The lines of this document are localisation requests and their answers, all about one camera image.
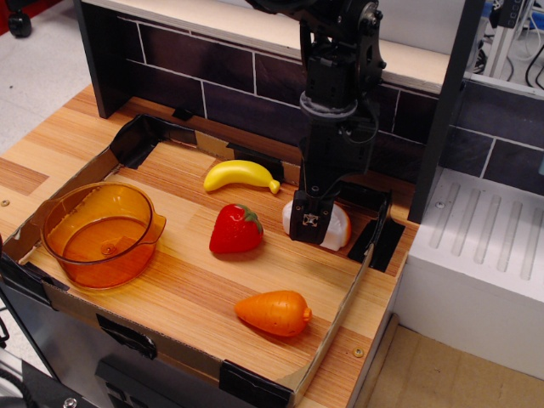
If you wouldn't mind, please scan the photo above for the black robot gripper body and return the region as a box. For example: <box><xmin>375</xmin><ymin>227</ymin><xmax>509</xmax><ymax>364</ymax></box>
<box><xmin>296</xmin><ymin>112</ymin><xmax>379</xmax><ymax>199</ymax></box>

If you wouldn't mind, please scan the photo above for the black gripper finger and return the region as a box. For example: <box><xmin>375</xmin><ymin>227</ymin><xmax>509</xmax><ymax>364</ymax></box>
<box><xmin>288</xmin><ymin>190</ymin><xmax>335</xmax><ymax>245</ymax></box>

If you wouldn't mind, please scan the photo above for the white and orange toy sushi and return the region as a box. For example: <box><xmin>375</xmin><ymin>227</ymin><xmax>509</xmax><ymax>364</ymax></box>
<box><xmin>282</xmin><ymin>201</ymin><xmax>351</xmax><ymax>251</ymax></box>

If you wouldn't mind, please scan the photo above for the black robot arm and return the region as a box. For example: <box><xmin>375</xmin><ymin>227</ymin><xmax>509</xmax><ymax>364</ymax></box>
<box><xmin>250</xmin><ymin>1</ymin><xmax>386</xmax><ymax>244</ymax></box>

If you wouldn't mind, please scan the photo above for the orange transparent plastic pot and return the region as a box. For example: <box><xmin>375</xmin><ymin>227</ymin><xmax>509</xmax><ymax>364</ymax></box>
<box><xmin>31</xmin><ymin>182</ymin><xmax>167</xmax><ymax>289</ymax></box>

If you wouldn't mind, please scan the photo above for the cardboard fence with black tape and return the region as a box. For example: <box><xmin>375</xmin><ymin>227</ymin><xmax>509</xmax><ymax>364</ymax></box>
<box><xmin>1</xmin><ymin>111</ymin><xmax>417</xmax><ymax>407</ymax></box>

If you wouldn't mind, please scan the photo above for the red toy strawberry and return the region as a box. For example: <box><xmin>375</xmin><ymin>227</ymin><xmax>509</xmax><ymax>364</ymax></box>
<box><xmin>209</xmin><ymin>204</ymin><xmax>264</xmax><ymax>253</ymax></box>

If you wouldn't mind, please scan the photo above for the yellow toy banana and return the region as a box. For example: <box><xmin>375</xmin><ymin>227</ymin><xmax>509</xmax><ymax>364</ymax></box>
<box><xmin>203</xmin><ymin>160</ymin><xmax>281</xmax><ymax>194</ymax></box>

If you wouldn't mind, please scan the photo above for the orange toy carrot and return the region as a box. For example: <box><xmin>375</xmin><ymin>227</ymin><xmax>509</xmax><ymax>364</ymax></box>
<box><xmin>234</xmin><ymin>291</ymin><xmax>313</xmax><ymax>337</ymax></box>

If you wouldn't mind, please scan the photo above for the dark brick backsplash shelf unit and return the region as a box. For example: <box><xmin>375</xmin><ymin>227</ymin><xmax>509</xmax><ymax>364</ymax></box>
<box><xmin>72</xmin><ymin>0</ymin><xmax>488</xmax><ymax>225</ymax></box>

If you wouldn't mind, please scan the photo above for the white ridged sink drainboard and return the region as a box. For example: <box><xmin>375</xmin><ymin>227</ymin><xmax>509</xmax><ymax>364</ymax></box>
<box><xmin>394</xmin><ymin>170</ymin><xmax>543</xmax><ymax>378</ymax></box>

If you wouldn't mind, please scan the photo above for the black caster wheel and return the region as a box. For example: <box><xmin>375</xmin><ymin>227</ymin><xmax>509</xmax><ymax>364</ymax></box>
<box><xmin>8</xmin><ymin>9</ymin><xmax>32</xmax><ymax>38</ymax></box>

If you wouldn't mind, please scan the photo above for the white aluminium frame with cables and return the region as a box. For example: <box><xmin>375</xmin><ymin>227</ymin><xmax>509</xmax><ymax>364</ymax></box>
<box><xmin>471</xmin><ymin>1</ymin><xmax>543</xmax><ymax>99</ymax></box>

